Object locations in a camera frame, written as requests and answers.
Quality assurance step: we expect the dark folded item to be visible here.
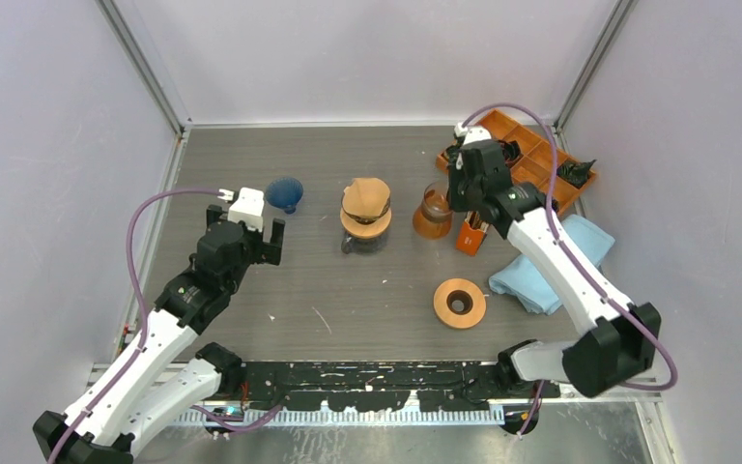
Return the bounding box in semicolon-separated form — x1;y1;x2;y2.
499;140;523;168
556;159;596;189

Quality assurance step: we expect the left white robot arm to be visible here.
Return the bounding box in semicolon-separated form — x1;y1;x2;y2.
33;206;285;463

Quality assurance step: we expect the white slotted cable duct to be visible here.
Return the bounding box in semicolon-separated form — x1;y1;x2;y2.
172;407;506;428

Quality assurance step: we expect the light blue cloth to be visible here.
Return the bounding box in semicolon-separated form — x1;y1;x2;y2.
488;214;615;315

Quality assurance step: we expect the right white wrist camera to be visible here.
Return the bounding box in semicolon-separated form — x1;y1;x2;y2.
453;122;493;150

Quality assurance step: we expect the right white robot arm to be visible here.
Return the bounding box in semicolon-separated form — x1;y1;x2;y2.
447;139;662;397

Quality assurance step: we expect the grey glass coffee server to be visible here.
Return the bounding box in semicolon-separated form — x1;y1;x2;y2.
340;229;388;255

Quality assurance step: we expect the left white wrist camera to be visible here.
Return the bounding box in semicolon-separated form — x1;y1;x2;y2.
217;188;265;232

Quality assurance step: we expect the orange coffee filter box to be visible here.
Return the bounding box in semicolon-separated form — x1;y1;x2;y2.
455;212;489;256

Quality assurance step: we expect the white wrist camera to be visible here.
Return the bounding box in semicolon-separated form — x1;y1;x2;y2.
217;188;265;232
453;122;493;150

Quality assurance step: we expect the wooden dripper ring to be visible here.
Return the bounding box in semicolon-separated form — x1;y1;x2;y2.
339;208;392;240
433;278;488;331

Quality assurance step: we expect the brown paper coffee filter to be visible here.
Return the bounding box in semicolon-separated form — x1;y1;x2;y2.
341;178;390;216

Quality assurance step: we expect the purple cable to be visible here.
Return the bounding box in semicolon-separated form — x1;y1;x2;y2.
460;102;679;443
47;187;286;464

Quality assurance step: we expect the orange compartment tray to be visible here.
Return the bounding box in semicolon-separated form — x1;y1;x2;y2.
435;109;597;218

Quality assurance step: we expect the dark folded item back middle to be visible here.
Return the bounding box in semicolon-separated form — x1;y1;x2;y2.
499;140;523;168

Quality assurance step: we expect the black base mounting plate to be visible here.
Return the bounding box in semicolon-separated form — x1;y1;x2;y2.
210;361;535;413

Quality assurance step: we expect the amber glass carafe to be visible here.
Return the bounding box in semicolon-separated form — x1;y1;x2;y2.
413;181;453;240

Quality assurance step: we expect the blue glass dripper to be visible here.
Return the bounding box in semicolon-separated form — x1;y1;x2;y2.
265;177;304;215

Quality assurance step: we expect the dark folded item right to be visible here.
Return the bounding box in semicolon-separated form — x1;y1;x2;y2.
556;159;596;189

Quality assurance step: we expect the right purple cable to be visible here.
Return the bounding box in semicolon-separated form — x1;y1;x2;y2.
460;102;679;443

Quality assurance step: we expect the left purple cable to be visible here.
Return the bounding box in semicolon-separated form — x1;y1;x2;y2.
47;187;286;464

